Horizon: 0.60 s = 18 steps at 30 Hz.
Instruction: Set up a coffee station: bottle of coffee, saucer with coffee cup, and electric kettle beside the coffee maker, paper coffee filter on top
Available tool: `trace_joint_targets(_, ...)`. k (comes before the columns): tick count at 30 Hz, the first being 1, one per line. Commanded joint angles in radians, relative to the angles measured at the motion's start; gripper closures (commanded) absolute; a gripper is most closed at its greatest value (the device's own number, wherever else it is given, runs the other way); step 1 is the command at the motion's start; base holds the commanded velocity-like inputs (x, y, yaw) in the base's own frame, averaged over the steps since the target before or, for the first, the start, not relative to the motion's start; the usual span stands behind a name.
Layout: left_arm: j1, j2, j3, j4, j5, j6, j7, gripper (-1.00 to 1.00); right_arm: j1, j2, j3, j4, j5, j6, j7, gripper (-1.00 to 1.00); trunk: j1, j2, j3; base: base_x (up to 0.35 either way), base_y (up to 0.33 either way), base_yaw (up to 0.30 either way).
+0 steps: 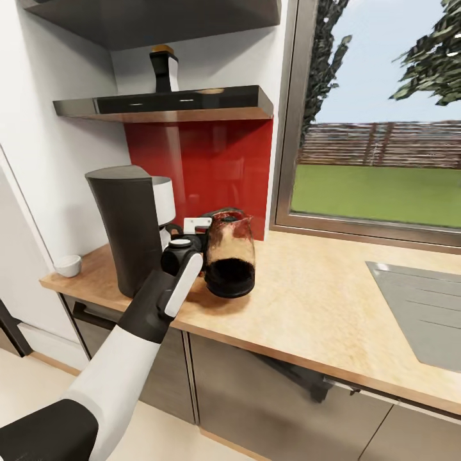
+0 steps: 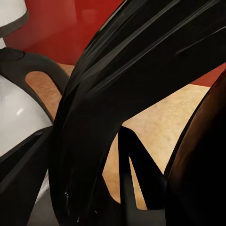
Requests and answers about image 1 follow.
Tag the fridge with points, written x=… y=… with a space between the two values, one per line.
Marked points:
x=47 y=210

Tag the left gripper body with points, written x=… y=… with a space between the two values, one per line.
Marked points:
x=203 y=240

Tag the coffee maker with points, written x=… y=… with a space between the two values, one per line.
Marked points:
x=137 y=211

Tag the electric kettle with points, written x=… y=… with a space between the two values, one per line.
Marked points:
x=229 y=268

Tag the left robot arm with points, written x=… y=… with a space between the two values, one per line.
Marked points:
x=88 y=421

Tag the drop in sink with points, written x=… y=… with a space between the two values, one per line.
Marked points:
x=427 y=307

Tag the bottle of coffee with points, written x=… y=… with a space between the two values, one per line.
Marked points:
x=165 y=65

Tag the coffee cup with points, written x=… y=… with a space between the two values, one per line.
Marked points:
x=68 y=266

